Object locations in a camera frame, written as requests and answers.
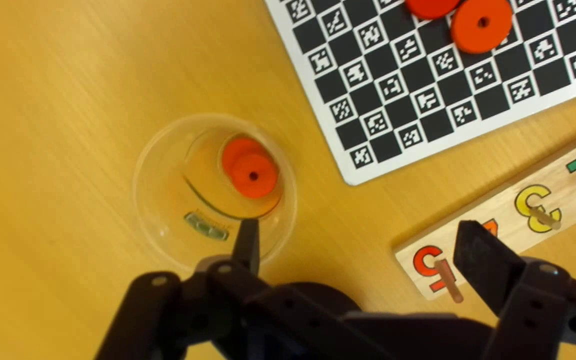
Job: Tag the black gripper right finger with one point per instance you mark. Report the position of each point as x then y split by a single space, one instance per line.
534 307

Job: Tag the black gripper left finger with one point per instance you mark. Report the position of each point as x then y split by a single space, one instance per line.
188 312

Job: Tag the wooden number puzzle board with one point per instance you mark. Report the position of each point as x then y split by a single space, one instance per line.
570 201

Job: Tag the clear plastic cup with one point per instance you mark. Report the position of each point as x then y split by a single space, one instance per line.
160 201

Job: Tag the black white checkerboard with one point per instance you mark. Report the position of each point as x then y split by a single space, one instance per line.
380 87

